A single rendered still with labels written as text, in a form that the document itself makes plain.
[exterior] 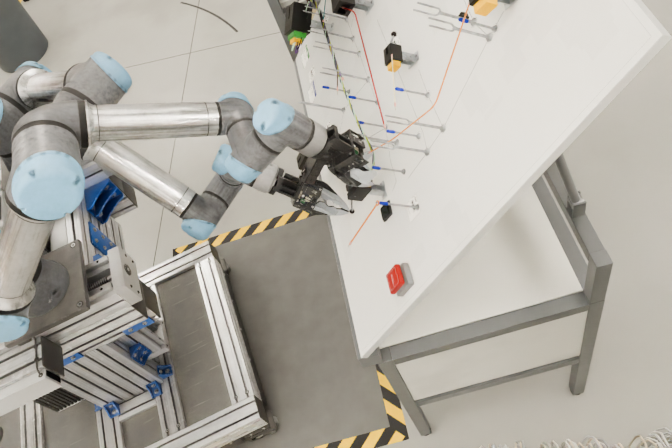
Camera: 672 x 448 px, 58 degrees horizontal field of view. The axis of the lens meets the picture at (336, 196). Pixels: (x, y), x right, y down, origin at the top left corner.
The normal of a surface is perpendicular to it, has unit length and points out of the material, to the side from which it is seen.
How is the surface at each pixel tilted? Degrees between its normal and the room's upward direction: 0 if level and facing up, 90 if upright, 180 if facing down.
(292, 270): 0
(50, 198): 85
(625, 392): 0
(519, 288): 0
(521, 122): 52
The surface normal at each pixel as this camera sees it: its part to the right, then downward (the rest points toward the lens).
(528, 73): -0.91, -0.11
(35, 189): 0.41, 0.62
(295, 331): -0.26, -0.56
